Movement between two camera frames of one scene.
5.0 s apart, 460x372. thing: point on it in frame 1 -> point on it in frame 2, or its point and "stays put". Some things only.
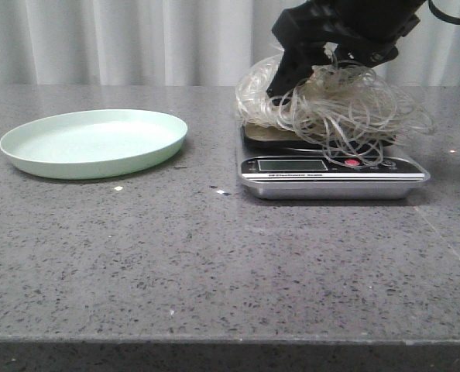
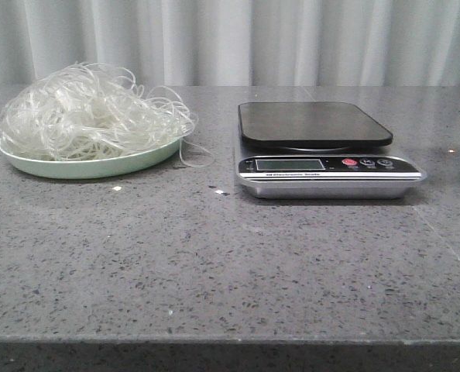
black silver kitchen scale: (281, 163) stays put
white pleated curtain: (187, 43) stays put
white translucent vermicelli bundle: (348, 109) -> (87, 111)
